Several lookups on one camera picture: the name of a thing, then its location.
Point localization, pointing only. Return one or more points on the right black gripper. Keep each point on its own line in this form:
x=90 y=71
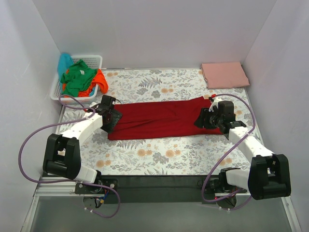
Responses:
x=206 y=120

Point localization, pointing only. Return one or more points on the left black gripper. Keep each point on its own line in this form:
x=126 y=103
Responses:
x=110 y=119

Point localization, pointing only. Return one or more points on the dark red t shirt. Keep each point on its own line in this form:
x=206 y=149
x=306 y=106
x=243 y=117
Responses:
x=148 y=120

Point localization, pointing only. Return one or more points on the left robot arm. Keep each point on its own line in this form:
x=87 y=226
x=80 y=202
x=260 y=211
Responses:
x=62 y=154

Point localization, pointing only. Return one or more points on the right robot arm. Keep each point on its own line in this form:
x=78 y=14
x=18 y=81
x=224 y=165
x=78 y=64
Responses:
x=268 y=176

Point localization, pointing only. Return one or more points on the floral patterned table mat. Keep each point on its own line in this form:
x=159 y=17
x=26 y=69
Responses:
x=172 y=156

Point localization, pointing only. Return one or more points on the orange t shirt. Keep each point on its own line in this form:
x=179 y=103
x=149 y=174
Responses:
x=101 y=81

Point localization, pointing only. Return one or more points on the folded pink t shirt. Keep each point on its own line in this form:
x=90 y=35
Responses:
x=224 y=75

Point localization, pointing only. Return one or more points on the green t shirt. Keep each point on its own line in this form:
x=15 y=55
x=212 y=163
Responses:
x=77 y=80

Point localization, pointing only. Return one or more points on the white plastic laundry basket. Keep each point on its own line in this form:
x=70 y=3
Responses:
x=93 y=62

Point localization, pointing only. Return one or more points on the teal t shirt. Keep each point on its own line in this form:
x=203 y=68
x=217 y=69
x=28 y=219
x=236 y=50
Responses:
x=65 y=61

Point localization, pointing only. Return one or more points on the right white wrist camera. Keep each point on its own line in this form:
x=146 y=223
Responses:
x=214 y=102

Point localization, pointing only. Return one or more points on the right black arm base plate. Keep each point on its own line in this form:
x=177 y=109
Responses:
x=214 y=186

